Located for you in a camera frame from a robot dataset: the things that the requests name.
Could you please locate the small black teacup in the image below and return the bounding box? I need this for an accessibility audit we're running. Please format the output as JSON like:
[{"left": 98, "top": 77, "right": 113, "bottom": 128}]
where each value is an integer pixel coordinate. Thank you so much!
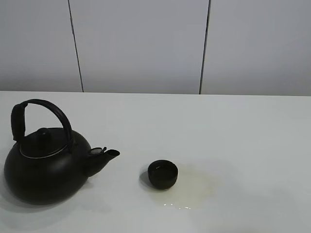
[{"left": 147, "top": 160, "right": 178, "bottom": 190}]

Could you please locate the black round teapot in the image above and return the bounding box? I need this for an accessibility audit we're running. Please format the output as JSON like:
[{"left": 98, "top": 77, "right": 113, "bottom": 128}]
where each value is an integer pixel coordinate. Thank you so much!
[{"left": 4, "top": 99, "right": 120, "bottom": 205}]

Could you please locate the spilled tea puddle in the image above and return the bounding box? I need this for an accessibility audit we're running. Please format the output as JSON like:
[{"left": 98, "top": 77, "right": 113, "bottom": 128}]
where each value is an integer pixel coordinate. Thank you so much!
[{"left": 140, "top": 163, "right": 219, "bottom": 210}]

